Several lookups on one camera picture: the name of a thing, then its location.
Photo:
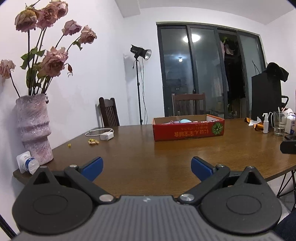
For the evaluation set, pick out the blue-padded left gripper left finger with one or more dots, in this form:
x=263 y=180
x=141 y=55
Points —
x=83 y=178

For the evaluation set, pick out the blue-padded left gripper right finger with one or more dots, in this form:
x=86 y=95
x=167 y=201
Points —
x=211 y=177

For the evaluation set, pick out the small yellow dried petals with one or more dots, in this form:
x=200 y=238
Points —
x=93 y=141

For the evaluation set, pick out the white power adapter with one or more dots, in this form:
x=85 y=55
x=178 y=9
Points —
x=106 y=136

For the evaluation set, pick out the red cardboard fruit box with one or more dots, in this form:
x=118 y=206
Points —
x=204 y=125

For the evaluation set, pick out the dark wooden chair left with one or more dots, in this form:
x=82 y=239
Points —
x=109 y=112

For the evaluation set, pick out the dark wooden chair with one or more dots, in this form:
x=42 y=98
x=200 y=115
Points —
x=188 y=104
x=109 y=112

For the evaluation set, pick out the pink satin cloth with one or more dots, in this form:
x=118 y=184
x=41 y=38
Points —
x=173 y=122

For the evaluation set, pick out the orange and white wrapper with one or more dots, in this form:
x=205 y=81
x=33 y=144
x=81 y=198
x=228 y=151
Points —
x=256 y=124

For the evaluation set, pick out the pink textured ceramic vase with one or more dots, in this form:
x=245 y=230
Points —
x=33 y=126

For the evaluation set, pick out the white spray bottle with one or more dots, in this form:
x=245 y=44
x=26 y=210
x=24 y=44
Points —
x=265 y=123

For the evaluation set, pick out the dark wooden chair centre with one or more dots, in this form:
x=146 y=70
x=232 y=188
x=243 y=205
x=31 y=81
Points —
x=188 y=104

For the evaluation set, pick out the black device at table edge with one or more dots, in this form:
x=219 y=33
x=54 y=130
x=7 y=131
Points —
x=288 y=145

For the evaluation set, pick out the clear glass cup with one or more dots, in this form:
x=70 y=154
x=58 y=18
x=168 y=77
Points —
x=279 y=122

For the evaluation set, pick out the white milk carton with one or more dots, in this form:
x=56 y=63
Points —
x=290 y=125

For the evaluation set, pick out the black monitor back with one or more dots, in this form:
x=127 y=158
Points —
x=266 y=95

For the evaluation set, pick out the black sliding glass door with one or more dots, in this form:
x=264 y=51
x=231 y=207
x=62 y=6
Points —
x=217 y=61

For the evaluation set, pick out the dried pink rose bouquet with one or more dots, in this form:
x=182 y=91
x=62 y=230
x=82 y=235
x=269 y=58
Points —
x=44 y=41

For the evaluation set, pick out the black cloth on monitor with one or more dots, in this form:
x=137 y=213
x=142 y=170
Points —
x=276 y=71

